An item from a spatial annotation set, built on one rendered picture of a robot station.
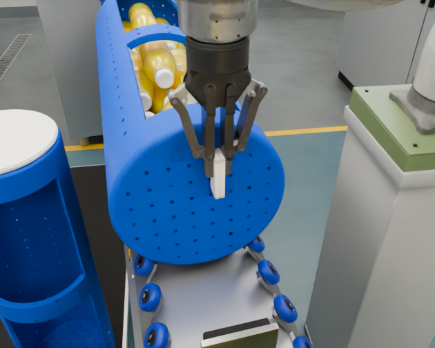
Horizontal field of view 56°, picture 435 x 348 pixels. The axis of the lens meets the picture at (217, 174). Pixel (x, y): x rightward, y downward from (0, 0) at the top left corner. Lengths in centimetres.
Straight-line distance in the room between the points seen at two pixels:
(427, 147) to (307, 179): 164
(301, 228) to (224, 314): 154
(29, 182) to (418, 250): 94
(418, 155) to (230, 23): 59
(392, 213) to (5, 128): 91
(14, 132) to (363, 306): 101
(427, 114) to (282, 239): 127
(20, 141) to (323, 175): 196
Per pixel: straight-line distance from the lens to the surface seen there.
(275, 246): 211
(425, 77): 103
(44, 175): 97
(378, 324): 139
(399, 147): 96
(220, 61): 48
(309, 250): 212
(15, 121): 109
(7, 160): 95
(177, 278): 77
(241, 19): 46
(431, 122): 103
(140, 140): 59
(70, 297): 121
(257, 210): 70
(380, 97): 112
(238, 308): 73
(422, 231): 113
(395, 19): 309
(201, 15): 46
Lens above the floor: 152
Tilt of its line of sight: 37 degrees down
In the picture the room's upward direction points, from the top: straight up
